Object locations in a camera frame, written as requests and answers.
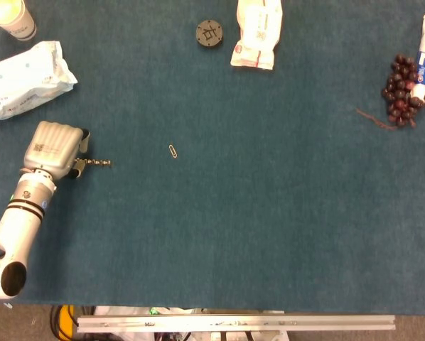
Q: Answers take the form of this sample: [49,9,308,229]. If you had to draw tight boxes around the blue felt table mat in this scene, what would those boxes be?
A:
[0,0,425,316]

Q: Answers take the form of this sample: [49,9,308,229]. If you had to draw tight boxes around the dark red grape bunch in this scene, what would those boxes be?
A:
[355,53,425,131]

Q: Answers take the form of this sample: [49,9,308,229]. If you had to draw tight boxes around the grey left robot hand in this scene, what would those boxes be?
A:
[22,120,91,180]

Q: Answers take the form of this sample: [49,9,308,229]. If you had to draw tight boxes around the white paper cup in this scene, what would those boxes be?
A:
[0,0,38,42]

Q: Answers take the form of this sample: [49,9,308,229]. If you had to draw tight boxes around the aluminium profile rail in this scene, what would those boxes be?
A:
[77,314,397,333]

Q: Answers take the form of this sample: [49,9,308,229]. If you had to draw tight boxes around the white wet wipes pack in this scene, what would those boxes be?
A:
[0,40,79,123]

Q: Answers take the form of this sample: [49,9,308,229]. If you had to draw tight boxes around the white red snack packet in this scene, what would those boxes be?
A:
[230,0,284,71]

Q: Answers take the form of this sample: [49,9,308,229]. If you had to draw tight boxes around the black round disc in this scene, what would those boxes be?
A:
[195,18,223,48]

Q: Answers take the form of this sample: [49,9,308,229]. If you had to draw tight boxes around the yellow black cable bundle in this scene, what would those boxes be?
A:
[49,305,79,341]

